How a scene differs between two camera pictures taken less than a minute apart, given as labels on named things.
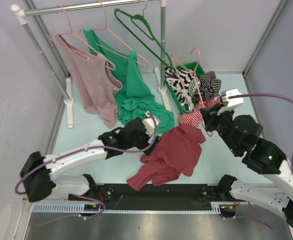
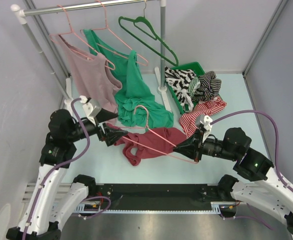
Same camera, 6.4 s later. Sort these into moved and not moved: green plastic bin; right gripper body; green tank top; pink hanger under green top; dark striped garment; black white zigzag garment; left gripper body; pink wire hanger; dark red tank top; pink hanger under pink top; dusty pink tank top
Moved: left gripper body; pink wire hanger; dark red tank top; right gripper body
Not moved: green tank top; pink hanger under green top; dark striped garment; black white zigzag garment; green plastic bin; dusty pink tank top; pink hanger under pink top
